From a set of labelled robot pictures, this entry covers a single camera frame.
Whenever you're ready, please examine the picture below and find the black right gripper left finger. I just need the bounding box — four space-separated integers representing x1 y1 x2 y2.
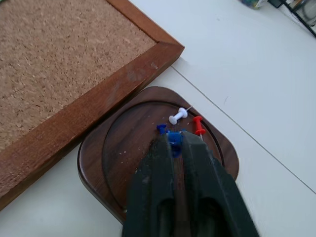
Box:
121 135 179 237

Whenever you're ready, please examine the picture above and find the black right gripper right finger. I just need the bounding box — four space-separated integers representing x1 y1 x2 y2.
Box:
182 131 260 237

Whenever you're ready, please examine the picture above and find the dark wooden tray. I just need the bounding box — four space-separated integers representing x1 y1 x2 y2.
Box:
77 86 239 225

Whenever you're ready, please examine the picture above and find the clear box of pushpins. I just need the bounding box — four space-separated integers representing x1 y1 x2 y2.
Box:
239 0 269 10

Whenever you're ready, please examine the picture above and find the red pushpin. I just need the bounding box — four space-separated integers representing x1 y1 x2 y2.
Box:
193 116 206 141

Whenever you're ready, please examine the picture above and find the white pushpin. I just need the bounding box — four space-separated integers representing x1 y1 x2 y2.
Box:
168 106 193 125

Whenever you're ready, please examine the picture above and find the wood-framed cork board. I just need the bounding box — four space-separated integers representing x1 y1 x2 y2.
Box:
0 0 185 212

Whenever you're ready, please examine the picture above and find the black wire rack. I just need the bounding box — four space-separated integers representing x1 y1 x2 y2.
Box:
268 0 316 38

